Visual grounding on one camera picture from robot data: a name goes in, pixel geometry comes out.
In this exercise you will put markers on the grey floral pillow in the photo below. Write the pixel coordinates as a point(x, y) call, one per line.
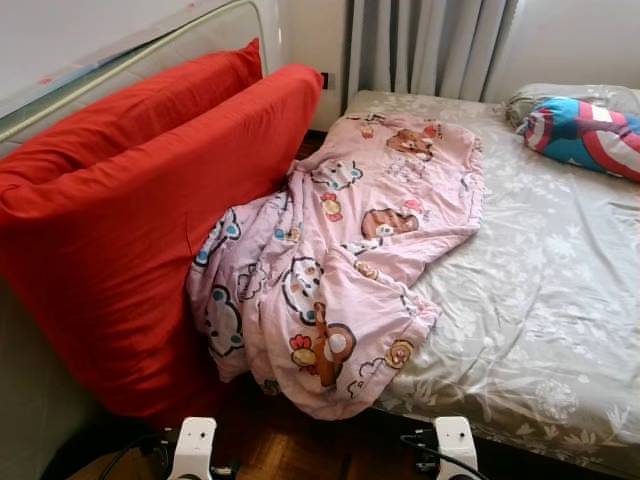
point(570, 93)

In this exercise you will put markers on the dark wall socket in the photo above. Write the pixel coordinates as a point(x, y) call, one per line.
point(325, 81)

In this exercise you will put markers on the blue red white striped bolster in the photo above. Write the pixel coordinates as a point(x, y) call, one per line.
point(585, 135)

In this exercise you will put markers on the pink cartoon print blanket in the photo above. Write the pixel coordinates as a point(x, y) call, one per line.
point(330, 260)

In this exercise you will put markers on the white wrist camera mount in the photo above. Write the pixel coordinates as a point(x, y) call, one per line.
point(456, 448)
point(194, 450)

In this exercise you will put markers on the bed with grey floral sheet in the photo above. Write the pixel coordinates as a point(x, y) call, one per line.
point(540, 280)

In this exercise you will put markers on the thin red fabric cushion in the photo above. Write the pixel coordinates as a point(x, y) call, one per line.
point(130, 115)

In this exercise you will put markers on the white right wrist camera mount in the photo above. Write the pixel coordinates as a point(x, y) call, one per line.
point(456, 448)

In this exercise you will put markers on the thick red fabric cushion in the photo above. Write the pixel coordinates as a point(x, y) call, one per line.
point(130, 260)

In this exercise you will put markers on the grey pleated curtain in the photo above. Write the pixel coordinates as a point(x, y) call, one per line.
point(430, 45)

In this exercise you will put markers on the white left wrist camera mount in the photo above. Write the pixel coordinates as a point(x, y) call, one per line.
point(194, 450)

